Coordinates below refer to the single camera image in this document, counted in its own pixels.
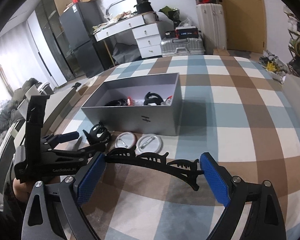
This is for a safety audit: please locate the black refrigerator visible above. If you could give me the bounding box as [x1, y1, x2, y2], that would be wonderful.
[59, 1, 113, 77]

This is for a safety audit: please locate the grey open cardboard box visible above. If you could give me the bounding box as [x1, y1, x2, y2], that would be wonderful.
[81, 73, 182, 136]

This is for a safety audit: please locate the white upright suitcase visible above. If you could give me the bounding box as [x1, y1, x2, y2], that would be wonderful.
[196, 3, 227, 54]

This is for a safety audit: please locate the long black hair claw clip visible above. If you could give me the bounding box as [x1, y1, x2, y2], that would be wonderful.
[105, 148, 204, 191]

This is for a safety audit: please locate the person's left hand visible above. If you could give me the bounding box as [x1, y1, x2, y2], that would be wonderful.
[13, 178, 35, 202]

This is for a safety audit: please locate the shoe rack with shoes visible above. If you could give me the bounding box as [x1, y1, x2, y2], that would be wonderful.
[283, 5, 300, 77]

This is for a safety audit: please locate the white round pin badge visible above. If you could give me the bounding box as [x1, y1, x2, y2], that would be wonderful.
[136, 134, 163, 154]
[114, 132, 136, 149]

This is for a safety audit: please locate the black round claw hair clip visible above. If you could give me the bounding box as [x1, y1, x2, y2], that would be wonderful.
[83, 122, 111, 145]

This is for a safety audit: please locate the black red box on suitcase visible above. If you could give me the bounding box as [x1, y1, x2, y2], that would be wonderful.
[175, 26, 199, 39]

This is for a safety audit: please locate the red and clear hair clip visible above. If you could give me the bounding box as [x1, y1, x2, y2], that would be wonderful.
[161, 96, 173, 106]

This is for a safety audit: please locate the small red hair clip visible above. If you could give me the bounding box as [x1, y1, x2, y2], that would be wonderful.
[127, 97, 134, 106]

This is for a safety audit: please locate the checkered bed blanket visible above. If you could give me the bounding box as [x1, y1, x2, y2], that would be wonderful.
[57, 55, 300, 239]

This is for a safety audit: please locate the black spiral hair tie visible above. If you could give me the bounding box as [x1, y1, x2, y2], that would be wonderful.
[104, 97, 128, 107]

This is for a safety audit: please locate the wooden door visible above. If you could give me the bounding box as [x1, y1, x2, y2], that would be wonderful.
[219, 0, 267, 53]

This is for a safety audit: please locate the flower bouquet dark wrapping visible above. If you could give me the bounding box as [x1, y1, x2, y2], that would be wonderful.
[159, 6, 180, 22]

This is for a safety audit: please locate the silver suitcase lying flat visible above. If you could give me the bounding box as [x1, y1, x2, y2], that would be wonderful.
[160, 37, 205, 57]

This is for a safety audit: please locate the white desk with drawers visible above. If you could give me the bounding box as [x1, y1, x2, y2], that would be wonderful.
[92, 13, 165, 59]

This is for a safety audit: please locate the black claw clip in box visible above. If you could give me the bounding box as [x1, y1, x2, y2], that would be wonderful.
[143, 92, 163, 106]

